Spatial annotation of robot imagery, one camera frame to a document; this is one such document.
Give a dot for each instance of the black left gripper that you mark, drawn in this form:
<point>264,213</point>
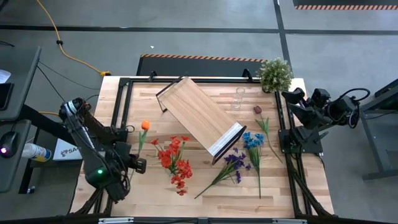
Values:
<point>126,169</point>

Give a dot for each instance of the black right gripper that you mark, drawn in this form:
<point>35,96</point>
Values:
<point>320,109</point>

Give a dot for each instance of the orange artificial tulip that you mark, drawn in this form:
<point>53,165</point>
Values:
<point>145,125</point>

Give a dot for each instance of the dark red artificial tulip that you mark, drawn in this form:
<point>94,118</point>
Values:
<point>257,109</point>

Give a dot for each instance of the small red flower bunch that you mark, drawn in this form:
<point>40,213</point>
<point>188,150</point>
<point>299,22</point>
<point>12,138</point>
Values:
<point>175,141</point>

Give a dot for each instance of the large red flower bunch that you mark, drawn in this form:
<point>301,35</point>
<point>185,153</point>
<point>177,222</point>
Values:
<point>183,165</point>

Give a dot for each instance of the blue artificial flower bunch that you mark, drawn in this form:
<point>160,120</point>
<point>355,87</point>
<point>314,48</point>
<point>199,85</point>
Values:
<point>253,141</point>

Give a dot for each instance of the purple artificial flower bunch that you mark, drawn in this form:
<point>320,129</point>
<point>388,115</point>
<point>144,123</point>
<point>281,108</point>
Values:
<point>233,159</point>

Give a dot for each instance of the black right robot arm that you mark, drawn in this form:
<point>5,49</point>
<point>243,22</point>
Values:
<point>306,137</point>

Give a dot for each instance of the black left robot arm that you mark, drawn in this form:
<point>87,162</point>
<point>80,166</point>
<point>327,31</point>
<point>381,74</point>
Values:
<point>93,146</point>

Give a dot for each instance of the potted green white plant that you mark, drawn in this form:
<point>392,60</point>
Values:
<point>275,74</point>

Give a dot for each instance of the white printed box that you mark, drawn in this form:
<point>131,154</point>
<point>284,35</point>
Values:
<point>66,152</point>

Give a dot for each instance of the dark metal stand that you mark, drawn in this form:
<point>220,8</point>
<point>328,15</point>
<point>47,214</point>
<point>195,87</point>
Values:
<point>382,140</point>

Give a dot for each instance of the white spray bottle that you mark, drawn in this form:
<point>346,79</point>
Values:
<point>35,152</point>

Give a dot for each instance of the black desk leg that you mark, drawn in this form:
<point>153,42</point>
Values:
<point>40,122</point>

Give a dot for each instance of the black mat with striped edge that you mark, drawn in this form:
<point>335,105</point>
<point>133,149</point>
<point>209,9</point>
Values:
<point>199,67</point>
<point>342,3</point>

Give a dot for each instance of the black computer mouse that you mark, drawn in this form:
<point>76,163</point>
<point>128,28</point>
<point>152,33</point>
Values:
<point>8,144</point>

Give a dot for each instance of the grey desk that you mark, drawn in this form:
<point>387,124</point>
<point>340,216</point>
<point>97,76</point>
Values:
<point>21,93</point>

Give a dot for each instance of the black flat phone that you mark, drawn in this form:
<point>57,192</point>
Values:
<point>5,96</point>

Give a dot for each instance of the white paper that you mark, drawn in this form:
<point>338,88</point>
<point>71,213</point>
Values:
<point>3,76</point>

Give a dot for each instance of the silver metal bracket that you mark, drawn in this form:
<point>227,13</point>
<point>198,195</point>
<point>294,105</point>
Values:
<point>289,221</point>
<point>115,221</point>

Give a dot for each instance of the wooden shelf with black frame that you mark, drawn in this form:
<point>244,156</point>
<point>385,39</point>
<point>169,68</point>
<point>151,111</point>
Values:
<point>199,115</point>

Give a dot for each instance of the black metal rig frame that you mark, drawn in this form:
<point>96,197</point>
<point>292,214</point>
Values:
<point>248,221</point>

